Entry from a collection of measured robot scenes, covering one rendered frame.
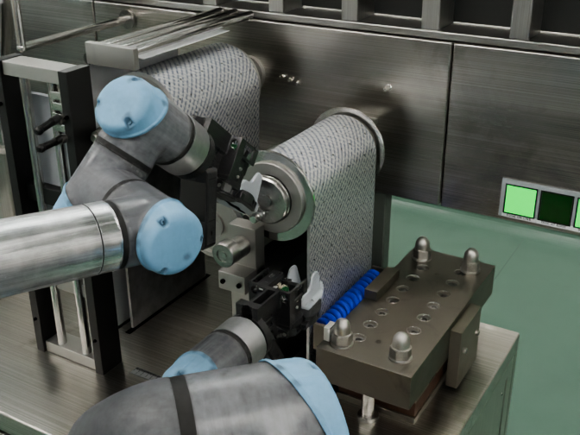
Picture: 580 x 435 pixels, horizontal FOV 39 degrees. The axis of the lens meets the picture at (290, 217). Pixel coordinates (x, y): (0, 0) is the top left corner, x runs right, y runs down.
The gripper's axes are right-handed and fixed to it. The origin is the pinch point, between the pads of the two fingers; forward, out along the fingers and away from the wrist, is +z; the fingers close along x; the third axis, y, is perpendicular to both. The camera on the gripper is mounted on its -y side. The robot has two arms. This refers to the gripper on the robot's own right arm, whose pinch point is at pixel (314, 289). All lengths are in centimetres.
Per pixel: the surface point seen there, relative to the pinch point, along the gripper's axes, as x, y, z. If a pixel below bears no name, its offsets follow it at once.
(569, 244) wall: 6, -108, 260
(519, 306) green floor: 10, -109, 195
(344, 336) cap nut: -7.9, -3.8, -4.5
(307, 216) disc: -0.3, 14.2, -2.9
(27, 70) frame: 42, 34, -16
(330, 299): -0.2, -4.7, 5.4
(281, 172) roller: 3.8, 20.8, -3.6
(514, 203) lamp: -23.1, 9.0, 29.2
